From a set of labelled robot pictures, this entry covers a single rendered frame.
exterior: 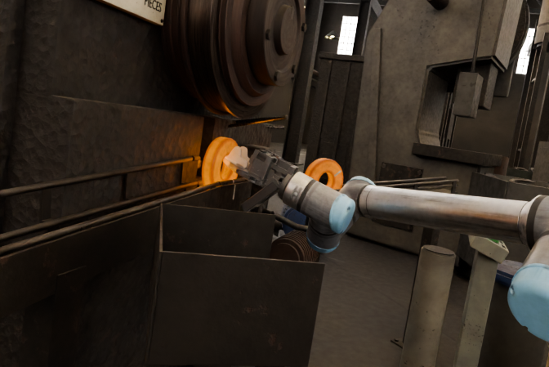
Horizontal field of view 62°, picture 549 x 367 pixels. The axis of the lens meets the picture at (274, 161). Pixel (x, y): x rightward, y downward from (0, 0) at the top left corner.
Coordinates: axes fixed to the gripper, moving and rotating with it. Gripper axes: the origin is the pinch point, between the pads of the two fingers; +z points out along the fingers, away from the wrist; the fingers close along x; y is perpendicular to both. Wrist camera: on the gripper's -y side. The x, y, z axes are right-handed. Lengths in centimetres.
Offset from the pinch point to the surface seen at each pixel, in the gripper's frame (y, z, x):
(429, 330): -33, -72, -59
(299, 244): -18.4, -23.7, -24.8
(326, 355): -66, -45, -65
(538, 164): 51, -135, -445
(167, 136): 2.9, 6.7, 18.7
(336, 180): 1, -21, -47
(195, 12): 31.3, 9.3, 22.6
